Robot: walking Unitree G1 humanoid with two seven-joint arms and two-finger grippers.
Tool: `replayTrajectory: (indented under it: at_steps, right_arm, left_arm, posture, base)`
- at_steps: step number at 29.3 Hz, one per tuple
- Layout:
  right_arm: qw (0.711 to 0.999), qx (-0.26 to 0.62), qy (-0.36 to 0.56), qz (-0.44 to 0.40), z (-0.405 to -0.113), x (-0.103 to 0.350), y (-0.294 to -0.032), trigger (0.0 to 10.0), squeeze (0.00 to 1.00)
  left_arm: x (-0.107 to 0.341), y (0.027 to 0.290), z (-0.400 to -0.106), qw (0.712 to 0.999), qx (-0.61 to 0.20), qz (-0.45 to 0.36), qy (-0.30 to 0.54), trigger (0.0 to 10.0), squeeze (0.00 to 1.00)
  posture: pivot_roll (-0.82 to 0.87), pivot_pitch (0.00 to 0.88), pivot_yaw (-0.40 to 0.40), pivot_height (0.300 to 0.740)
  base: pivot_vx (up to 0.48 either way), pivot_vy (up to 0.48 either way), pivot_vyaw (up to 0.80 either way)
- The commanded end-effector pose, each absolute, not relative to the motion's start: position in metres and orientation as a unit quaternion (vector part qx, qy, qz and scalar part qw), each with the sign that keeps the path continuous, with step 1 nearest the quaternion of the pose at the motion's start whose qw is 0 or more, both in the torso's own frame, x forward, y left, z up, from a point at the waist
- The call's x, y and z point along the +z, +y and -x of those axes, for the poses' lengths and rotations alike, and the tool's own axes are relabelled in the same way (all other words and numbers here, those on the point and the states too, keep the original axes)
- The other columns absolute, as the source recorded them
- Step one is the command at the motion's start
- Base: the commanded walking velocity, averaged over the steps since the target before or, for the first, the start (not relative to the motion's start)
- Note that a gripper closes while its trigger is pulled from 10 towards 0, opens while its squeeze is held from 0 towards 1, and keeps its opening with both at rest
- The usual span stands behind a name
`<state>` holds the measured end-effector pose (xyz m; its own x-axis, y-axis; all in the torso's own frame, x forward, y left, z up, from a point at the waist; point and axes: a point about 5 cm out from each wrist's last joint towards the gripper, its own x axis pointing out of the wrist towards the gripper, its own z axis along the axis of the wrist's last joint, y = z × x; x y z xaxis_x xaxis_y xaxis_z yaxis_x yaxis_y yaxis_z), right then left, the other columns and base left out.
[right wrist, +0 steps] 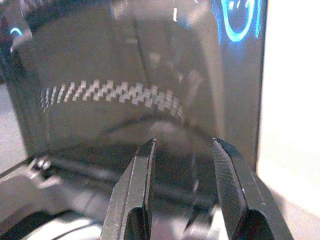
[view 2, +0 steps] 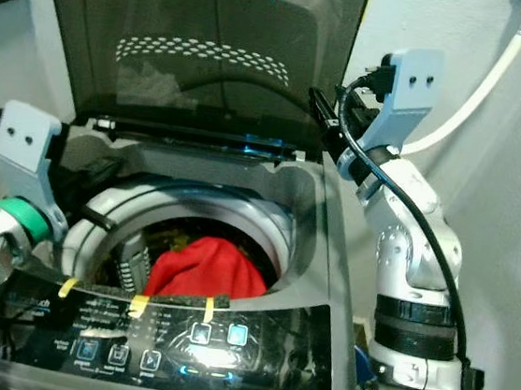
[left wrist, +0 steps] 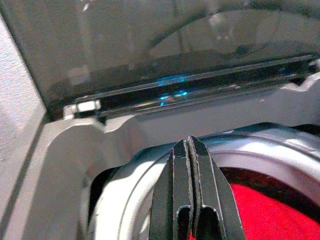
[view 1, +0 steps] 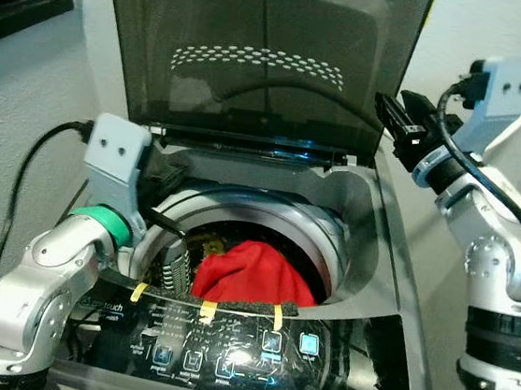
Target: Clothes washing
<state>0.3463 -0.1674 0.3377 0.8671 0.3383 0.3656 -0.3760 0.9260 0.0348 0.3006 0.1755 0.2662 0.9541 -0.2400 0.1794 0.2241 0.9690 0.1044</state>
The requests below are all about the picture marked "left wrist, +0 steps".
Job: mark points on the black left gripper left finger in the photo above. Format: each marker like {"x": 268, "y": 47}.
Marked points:
{"x": 165, "y": 195}

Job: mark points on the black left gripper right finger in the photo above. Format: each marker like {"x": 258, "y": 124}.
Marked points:
{"x": 212, "y": 190}

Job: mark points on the grey top-load washing machine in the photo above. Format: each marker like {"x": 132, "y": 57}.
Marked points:
{"x": 75, "y": 162}

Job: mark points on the grey washer drum rim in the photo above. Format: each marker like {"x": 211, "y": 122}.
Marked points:
{"x": 250, "y": 155}

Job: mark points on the red cloth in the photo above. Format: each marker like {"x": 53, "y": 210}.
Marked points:
{"x": 270, "y": 215}

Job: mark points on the white lid hinge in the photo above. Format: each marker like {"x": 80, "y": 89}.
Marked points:
{"x": 86, "y": 106}

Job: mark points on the dark glass washer lid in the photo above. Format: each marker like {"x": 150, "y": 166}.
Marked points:
{"x": 100, "y": 50}

